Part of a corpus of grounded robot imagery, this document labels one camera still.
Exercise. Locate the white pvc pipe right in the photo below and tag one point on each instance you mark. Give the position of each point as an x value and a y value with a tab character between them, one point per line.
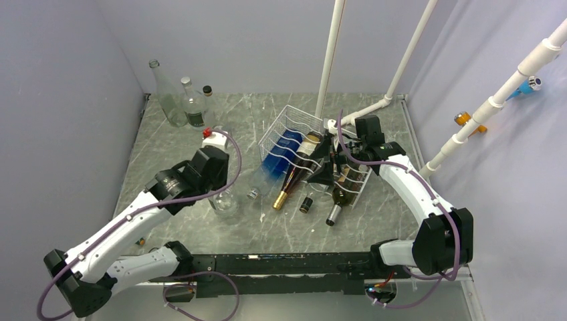
544	53

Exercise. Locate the white wire wine rack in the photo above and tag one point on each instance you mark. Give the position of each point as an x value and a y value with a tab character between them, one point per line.
291	118

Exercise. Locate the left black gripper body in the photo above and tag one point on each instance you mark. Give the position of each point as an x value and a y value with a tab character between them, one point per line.
218	182

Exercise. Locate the bottle with black cap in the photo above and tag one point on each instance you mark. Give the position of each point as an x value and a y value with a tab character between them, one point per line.
306	205

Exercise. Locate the orange wall fixture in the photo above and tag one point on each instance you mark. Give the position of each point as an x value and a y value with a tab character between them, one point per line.
463	118

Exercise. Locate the blue plastic bottle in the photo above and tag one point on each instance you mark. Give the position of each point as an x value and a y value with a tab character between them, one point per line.
274	164

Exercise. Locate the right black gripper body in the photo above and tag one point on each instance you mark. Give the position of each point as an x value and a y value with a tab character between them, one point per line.
356	148

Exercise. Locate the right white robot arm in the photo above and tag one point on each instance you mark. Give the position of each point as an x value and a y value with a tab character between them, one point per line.
444	241

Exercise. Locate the clear bottle with orange label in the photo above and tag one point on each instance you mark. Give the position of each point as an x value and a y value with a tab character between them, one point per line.
212	119

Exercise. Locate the green bottle with silver foil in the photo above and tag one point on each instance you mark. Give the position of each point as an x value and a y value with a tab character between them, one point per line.
346	190

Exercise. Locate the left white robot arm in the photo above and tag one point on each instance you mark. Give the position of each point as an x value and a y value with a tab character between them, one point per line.
89	274

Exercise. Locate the blue wall fixture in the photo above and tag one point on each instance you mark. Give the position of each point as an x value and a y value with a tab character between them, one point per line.
530	85

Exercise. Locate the tall clear glass bottle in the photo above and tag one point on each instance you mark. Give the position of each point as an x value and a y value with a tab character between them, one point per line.
168	96

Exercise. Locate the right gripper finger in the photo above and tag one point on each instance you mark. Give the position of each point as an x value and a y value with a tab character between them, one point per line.
323	150
323	175

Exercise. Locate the dark bottle with gold foil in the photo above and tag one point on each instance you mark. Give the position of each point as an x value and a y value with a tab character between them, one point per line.
298	168

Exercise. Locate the clear bottle with silver cap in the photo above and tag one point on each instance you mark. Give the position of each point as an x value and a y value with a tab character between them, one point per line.
195	105

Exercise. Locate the white pvc pipe frame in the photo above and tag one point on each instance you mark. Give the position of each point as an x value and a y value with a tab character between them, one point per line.
373	38

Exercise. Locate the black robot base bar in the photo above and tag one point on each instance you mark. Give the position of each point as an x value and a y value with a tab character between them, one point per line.
286	273

